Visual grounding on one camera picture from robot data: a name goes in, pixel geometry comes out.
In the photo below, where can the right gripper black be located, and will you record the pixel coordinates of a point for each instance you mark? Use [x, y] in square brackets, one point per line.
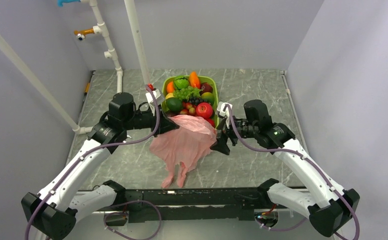
[220, 144]

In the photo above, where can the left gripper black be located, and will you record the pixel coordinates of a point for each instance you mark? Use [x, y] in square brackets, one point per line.
[166, 124]

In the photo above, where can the pink plastic bag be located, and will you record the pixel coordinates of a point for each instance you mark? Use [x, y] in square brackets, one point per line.
[183, 146]

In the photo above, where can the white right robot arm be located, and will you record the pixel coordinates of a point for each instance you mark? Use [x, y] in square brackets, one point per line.
[328, 206]

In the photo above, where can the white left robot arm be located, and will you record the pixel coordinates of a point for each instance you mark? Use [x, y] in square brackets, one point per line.
[56, 208]

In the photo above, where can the dark green avocado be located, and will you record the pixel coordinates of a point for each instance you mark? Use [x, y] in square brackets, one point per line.
[174, 104]

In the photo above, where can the small red apple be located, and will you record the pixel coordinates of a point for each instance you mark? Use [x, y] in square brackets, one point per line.
[211, 122]

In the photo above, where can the green grape bunch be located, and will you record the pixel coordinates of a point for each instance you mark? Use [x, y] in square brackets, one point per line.
[186, 93]

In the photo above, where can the orange tangerine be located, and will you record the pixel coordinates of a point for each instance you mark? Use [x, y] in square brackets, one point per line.
[170, 87]

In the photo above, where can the large red apple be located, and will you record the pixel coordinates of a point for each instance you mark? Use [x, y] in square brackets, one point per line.
[204, 110]

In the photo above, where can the dark grape bunch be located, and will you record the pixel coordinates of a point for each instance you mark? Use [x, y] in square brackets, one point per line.
[195, 100]

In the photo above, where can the green plastic fruit tray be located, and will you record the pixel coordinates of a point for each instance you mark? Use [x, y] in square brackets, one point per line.
[202, 79]

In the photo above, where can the green yellow mango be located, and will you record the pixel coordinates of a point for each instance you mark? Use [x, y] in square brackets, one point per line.
[208, 97]

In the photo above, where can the orange papaya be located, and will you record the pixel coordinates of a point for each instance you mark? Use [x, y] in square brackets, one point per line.
[194, 80]

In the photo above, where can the dark red apple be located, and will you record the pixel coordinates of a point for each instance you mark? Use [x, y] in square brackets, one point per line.
[206, 88]

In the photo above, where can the orange pipe valve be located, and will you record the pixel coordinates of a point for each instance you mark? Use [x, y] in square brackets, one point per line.
[81, 34]

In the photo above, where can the blue pipe fitting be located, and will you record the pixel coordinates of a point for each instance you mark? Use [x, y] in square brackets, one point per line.
[60, 3]

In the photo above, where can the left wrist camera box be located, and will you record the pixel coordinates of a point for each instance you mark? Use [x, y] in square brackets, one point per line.
[157, 96]

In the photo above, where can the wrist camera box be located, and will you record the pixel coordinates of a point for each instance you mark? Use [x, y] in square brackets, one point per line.
[223, 111]
[157, 96]

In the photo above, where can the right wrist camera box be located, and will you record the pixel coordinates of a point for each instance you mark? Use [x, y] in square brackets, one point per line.
[223, 111]

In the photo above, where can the orange handled tool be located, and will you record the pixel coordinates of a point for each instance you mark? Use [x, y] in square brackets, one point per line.
[86, 90]

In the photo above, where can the white pvc pipe frame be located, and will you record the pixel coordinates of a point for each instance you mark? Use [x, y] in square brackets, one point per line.
[111, 53]

